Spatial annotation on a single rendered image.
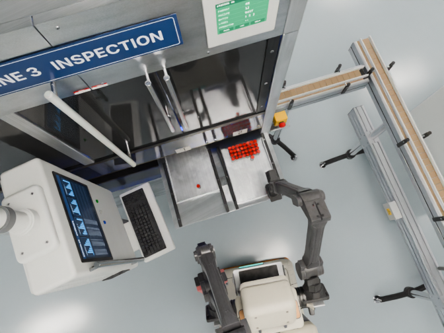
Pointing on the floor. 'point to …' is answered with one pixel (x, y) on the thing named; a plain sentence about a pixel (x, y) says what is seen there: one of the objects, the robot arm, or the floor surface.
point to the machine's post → (283, 59)
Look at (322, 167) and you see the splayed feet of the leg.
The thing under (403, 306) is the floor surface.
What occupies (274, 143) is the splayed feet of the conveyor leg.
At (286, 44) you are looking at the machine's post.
